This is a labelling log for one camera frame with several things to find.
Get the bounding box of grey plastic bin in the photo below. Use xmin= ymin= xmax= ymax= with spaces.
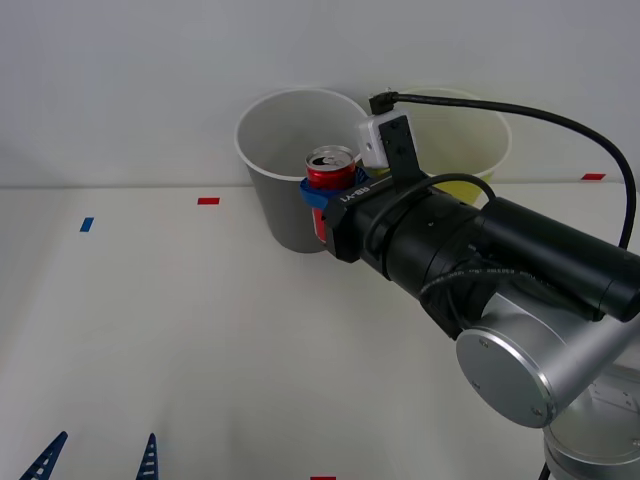
xmin=234 ymin=88 xmax=372 ymax=254

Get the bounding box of yellow-green plastic bin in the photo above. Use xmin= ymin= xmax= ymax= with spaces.
xmin=394 ymin=88 xmax=514 ymax=206

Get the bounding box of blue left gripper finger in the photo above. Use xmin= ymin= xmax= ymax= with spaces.
xmin=19 ymin=430 xmax=69 ymax=480
xmin=135 ymin=432 xmax=159 ymax=480

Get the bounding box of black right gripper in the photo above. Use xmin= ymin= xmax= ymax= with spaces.
xmin=299 ymin=168 xmax=444 ymax=265

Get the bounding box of red drink can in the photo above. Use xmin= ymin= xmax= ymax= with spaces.
xmin=305 ymin=145 xmax=357 ymax=246

